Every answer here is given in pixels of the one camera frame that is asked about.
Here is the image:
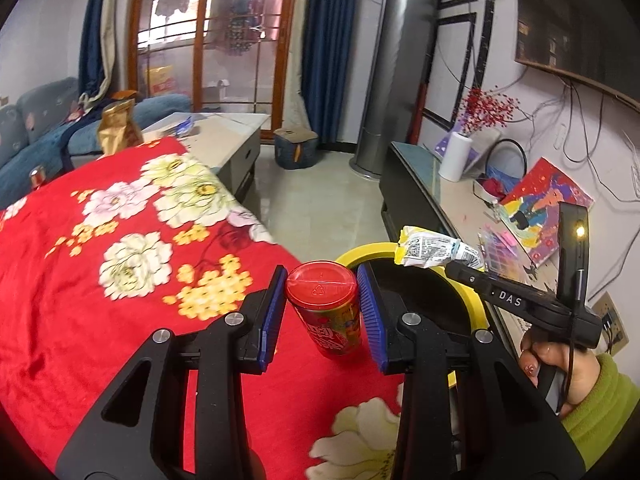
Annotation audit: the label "grey coffee table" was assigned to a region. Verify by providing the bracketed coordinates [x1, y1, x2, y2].
[141, 112, 271, 206]

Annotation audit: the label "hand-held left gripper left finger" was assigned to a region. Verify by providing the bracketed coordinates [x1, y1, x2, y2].
[55, 266, 288, 480]

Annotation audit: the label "silver standing air conditioner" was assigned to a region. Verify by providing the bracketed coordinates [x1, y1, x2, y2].
[348, 0, 441, 181]

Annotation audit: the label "gold paper bag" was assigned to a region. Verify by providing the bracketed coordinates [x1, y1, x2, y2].
[97, 100, 143, 156]

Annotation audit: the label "dark television cabinet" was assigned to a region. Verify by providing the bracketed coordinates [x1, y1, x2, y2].
[379, 141, 566, 361]

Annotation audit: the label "wall television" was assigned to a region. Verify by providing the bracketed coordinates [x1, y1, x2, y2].
[515, 0, 640, 103]

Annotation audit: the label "beige curtain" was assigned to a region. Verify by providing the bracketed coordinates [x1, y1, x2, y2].
[85, 0, 126, 106]
[280, 60, 313, 133]

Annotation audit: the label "yellow rimmed black trash bin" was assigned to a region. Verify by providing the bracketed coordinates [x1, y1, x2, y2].
[334, 242, 488, 388]

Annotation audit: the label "red berry branches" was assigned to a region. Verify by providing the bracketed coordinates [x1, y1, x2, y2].
[457, 87, 521, 136]

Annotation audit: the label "wooden glass door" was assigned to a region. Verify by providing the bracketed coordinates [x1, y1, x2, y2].
[125, 0, 303, 128]

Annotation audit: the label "white vase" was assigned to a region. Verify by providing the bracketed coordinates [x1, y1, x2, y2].
[439, 131, 473, 183]

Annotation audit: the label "blue curtain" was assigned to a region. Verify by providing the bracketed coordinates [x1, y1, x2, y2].
[79, 0, 113, 106]
[300, 0, 358, 146]

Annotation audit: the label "person's right hand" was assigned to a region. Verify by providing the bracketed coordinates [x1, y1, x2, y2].
[519, 330, 601, 418]

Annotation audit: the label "purple card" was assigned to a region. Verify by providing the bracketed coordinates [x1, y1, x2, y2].
[432, 127, 501, 171]

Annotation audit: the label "blue grey sofa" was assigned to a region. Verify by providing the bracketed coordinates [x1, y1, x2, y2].
[0, 77, 193, 211]

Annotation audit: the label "gold wall socket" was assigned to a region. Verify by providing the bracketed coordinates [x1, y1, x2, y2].
[590, 292, 631, 356]

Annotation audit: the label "black cable loop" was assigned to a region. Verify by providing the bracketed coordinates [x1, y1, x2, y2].
[487, 138, 528, 181]

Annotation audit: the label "colourful sticker sheet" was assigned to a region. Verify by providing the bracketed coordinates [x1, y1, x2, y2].
[477, 230, 533, 271]

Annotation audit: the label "colourful painting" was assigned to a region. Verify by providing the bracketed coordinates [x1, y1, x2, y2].
[500, 156, 595, 268]

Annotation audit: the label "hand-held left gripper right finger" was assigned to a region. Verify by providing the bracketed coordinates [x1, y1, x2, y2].
[356, 262, 586, 480]

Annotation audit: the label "red floral blanket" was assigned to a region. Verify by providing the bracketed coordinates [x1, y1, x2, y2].
[0, 136, 406, 480]

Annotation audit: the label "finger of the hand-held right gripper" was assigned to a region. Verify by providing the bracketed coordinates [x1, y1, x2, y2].
[444, 259, 493, 293]

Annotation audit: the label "person's right forearm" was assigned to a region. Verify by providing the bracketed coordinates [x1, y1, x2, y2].
[560, 352, 640, 461]

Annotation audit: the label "white yellow snack wrapper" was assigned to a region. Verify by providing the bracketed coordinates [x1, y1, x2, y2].
[394, 225, 485, 271]

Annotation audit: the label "red snack canister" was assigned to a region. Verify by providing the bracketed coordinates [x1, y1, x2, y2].
[285, 260, 362, 359]

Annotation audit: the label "yellow cardboard box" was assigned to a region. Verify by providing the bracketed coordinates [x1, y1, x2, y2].
[145, 65, 178, 96]

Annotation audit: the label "white box red yarn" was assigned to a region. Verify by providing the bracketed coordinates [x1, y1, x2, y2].
[472, 170, 516, 206]

